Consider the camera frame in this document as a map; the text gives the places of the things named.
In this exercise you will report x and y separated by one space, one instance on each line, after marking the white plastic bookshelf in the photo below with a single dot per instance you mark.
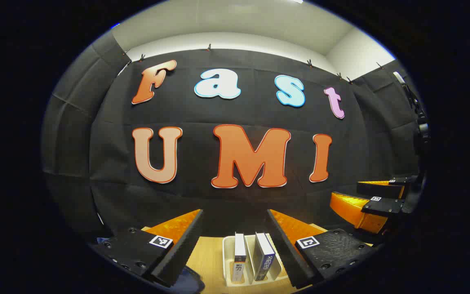
249 261

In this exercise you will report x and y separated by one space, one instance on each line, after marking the row of small black clamps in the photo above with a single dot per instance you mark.
209 47

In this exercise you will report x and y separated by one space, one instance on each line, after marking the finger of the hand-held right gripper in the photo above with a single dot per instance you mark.
384 206
380 190

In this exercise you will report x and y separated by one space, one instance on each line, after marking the black backdrop cloth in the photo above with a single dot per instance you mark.
239 114

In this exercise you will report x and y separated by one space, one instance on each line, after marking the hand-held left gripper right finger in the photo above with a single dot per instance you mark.
286 253

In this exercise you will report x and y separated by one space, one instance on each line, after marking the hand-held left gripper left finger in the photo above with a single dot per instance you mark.
185 249

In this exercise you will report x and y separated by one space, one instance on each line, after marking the blue spine book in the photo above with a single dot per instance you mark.
264 257

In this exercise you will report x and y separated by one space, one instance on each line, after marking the white spine book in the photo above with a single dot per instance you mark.
239 253

